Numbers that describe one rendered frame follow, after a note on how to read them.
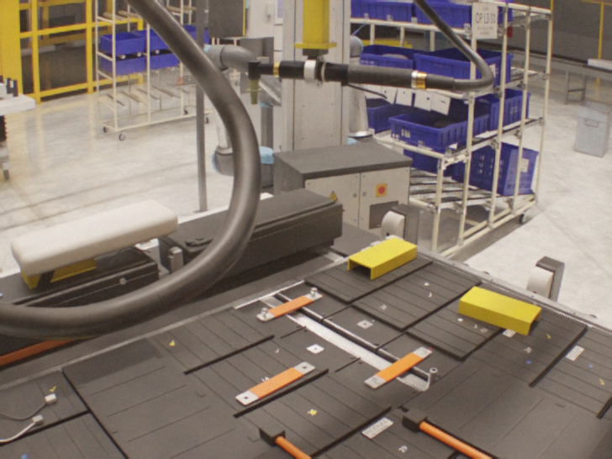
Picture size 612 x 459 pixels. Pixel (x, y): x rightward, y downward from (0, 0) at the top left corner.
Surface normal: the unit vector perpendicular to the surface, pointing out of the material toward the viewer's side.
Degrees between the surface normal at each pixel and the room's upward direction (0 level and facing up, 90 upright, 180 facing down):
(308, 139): 90
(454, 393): 0
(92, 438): 0
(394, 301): 0
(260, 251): 90
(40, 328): 82
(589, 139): 90
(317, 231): 90
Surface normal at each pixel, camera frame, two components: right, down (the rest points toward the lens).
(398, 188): 0.43, 0.34
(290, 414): 0.01, -0.93
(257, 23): 0.68, 0.28
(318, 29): -0.34, 0.34
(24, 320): 0.00, -0.39
